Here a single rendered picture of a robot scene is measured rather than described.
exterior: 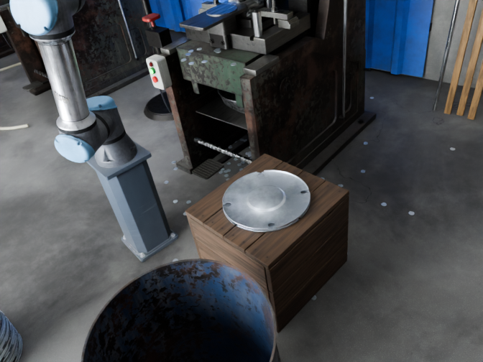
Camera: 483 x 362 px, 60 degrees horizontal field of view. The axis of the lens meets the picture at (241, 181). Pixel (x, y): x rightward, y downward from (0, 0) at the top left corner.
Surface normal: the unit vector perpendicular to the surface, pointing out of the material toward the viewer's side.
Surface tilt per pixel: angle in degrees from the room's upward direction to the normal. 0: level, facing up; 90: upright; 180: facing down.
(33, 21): 83
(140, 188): 90
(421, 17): 90
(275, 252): 0
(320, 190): 0
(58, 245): 0
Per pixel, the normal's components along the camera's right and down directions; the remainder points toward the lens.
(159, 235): 0.63, 0.37
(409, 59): -0.66, 0.54
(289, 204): -0.14, -0.77
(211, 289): -0.18, 0.61
